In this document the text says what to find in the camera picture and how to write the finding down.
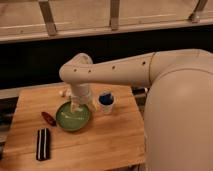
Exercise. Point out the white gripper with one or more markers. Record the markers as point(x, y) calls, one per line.
point(80, 94)

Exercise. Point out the green ceramic bowl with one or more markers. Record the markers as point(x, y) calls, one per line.
point(72, 121)

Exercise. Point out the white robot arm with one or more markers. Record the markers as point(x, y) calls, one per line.
point(178, 114)

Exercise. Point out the white cup blue inside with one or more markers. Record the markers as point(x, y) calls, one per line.
point(106, 102)

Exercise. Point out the small dark red object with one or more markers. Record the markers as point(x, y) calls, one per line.
point(48, 118)

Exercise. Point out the black white striped object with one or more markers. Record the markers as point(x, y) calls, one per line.
point(43, 144)

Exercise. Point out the metal window frame rail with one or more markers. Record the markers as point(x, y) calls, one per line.
point(28, 20)

